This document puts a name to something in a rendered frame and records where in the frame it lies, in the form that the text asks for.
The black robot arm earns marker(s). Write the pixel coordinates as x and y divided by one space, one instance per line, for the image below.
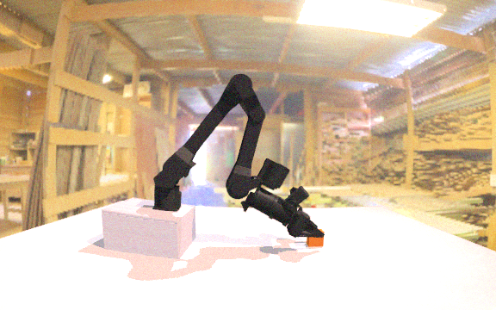
167 196

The orange block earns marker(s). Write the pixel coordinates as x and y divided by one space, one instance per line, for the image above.
312 241

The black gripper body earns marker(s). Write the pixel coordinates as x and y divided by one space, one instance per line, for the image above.
293 221

